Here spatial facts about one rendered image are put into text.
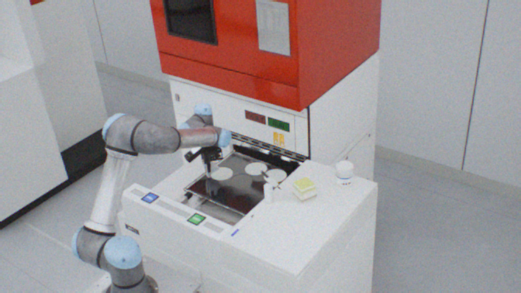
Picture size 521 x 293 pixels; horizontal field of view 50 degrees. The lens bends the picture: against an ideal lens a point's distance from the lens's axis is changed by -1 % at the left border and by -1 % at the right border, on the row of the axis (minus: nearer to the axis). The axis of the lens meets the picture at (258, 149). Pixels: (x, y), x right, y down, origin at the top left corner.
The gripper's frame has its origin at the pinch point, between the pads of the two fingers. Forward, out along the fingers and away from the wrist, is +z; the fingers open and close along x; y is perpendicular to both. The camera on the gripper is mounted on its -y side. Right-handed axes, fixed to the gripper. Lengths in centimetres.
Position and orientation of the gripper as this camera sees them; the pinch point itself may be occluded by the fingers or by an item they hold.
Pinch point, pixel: (207, 175)
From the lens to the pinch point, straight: 257.3
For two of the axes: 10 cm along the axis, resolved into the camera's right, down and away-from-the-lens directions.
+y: 9.1, -2.7, 3.1
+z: 0.7, 8.4, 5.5
